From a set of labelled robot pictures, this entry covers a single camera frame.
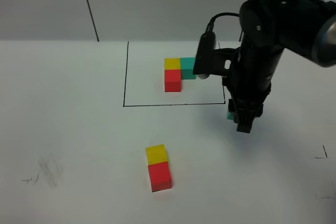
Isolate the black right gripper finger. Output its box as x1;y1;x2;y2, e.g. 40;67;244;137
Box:
235;115;255;133

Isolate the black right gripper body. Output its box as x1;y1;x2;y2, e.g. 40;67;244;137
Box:
228;83;271;118

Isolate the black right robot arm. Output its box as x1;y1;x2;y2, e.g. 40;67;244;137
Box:
225;0;335;133

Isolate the teal template block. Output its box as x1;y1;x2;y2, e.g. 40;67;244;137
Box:
180;57;196;80

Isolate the red template block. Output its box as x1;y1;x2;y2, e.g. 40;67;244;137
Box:
164;69;182;92

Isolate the yellow template block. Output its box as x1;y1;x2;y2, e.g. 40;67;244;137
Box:
164;58;181;70

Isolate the black right camera mount bracket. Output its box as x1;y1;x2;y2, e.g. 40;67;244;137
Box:
210;48;239;77

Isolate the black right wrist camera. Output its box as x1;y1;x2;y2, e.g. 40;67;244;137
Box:
193;31;216;79

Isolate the black right camera cable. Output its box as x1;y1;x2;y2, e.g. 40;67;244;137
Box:
205;12;241;35

